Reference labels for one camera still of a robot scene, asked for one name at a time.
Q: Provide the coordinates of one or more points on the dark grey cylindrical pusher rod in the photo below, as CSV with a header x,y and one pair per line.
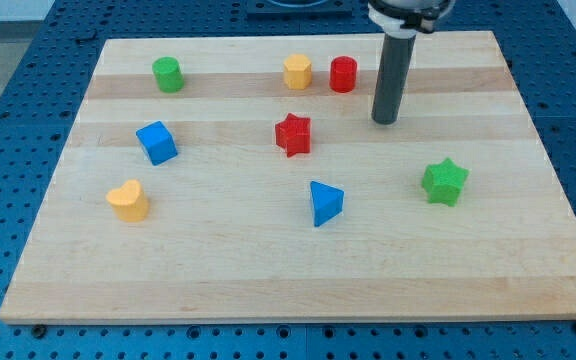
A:
x,y
391,78

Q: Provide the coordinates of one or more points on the wooden board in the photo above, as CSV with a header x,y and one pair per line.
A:
x,y
229,237

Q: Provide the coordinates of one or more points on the yellow hexagon block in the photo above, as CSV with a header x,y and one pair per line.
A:
x,y
297,71

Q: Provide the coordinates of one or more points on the blue cube block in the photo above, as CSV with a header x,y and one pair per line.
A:
x,y
157,143

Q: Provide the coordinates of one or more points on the red cylinder block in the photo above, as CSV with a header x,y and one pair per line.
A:
x,y
343,72

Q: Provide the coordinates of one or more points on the blue triangle block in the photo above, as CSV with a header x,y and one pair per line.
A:
x,y
327,202

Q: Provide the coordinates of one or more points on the green cylinder block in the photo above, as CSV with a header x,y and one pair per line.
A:
x,y
168,75

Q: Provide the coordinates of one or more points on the yellow heart block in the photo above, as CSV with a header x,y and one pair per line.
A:
x,y
129,201

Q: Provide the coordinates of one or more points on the red star block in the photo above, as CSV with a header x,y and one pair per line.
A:
x,y
293,134

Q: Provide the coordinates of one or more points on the green star block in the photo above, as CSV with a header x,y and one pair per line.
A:
x,y
443,182

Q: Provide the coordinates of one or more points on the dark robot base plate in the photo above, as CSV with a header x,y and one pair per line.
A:
x,y
298,8

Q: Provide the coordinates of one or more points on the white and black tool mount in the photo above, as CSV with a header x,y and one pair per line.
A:
x,y
407,18

